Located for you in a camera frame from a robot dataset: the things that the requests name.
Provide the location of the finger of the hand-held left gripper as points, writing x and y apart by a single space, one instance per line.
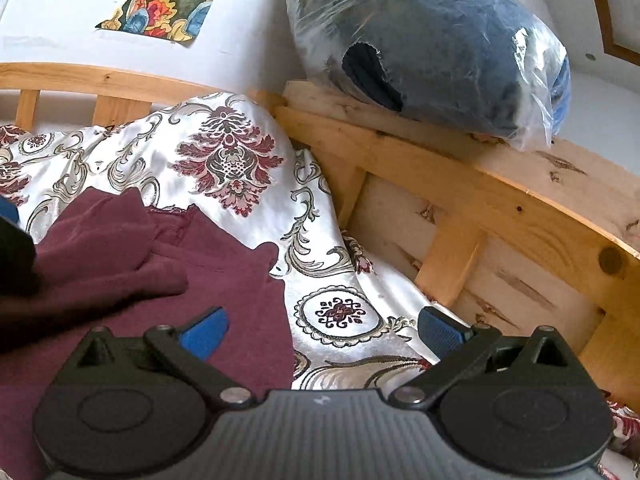
10 245

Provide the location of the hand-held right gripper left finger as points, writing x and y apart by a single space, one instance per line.
204 332

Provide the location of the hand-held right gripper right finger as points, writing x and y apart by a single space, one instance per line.
440 332

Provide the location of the maroon long-sleeve shirt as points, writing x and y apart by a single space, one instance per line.
150 270

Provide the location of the plastic bag of clothes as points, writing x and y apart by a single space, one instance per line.
440 55

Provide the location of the floral white blanket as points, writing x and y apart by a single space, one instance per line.
225 160

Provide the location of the wooden board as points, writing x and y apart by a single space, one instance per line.
550 185

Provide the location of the wooden bed frame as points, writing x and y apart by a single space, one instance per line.
450 255

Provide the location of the landscape wall poster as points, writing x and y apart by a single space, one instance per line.
160 5

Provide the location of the brown wooden frame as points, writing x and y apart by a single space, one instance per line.
607 20

